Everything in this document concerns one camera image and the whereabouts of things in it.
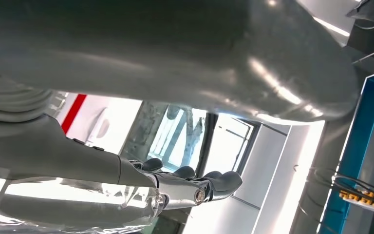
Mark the blue metal shelf rack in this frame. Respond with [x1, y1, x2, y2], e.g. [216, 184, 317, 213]
[316, 69, 374, 234]

